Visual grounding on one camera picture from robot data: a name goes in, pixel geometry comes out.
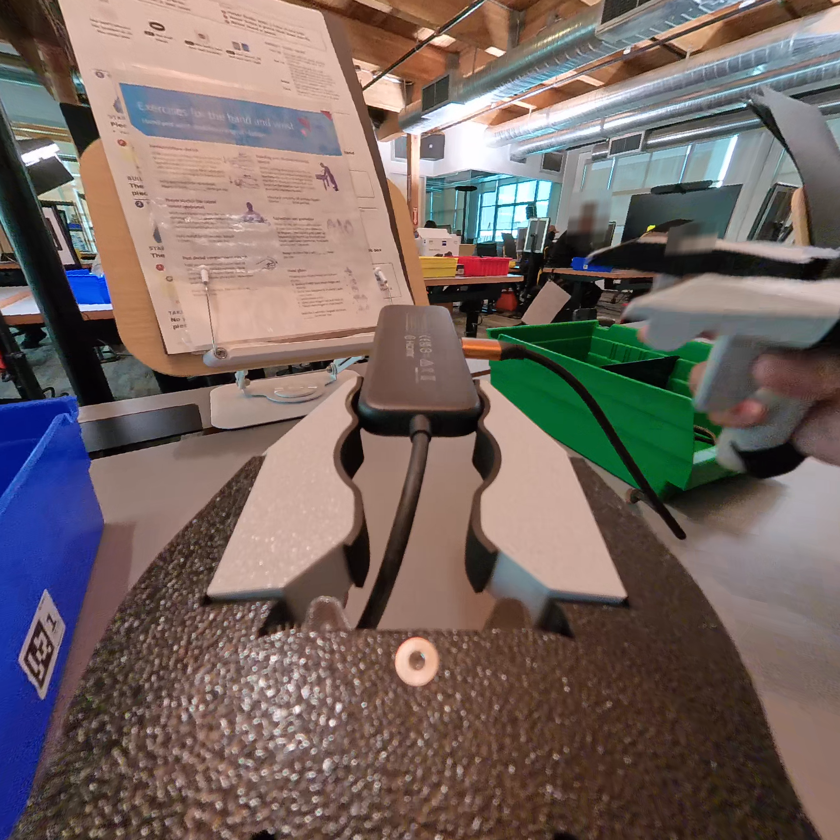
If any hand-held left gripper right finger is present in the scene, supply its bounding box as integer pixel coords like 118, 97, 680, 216
465, 381, 629, 632

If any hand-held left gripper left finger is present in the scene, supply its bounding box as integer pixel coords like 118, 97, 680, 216
205, 377, 370, 623

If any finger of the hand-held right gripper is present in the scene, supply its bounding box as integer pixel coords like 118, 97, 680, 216
584, 222, 840, 282
635, 272, 840, 353

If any green plastic bin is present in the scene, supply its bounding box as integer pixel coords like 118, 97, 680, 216
487, 319, 746, 501

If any black usb cable orange plug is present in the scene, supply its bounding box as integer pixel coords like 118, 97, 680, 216
461, 337, 687, 541

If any black usb hub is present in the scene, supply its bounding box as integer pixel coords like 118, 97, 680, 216
354, 304, 484, 631

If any large black screen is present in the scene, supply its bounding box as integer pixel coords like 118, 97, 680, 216
620, 184, 744, 245

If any black bin divider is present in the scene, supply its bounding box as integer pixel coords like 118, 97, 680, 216
600, 354, 680, 395

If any white card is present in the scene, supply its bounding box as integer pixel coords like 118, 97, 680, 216
521, 281, 572, 326

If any black floor lamp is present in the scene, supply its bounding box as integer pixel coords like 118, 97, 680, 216
453, 185, 480, 245

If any white box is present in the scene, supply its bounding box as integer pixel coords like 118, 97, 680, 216
416, 227, 462, 258

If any laminated instruction sheet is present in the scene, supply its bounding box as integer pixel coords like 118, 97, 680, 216
58, 0, 378, 355

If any white sheet with black border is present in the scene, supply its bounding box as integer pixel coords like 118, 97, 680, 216
325, 10, 416, 309

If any black pole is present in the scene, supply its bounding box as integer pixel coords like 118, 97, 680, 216
0, 105, 116, 408

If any silver ventilation duct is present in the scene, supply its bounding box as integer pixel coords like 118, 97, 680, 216
486, 39, 840, 158
397, 0, 608, 132

